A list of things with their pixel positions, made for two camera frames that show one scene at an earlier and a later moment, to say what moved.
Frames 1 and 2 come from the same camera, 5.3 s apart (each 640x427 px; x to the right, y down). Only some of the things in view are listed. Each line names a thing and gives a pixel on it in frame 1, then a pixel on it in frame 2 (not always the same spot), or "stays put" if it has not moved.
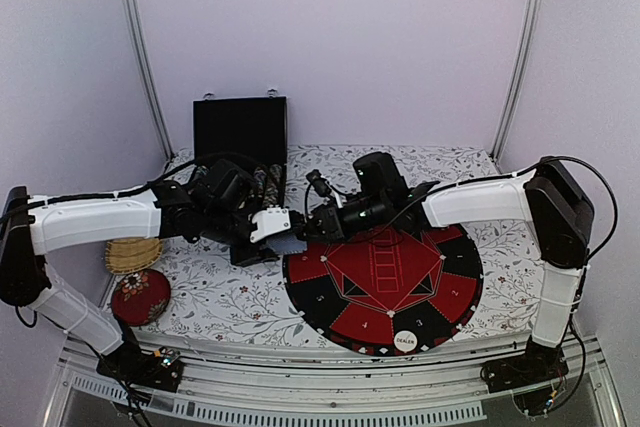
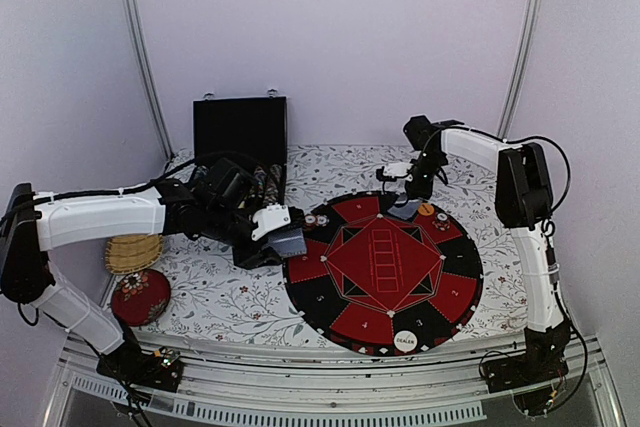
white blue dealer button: x=405 y=341 stays put
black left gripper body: x=243 y=258 stays put
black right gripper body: x=377 y=215 → x=429 y=164
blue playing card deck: x=287 y=244 stays put
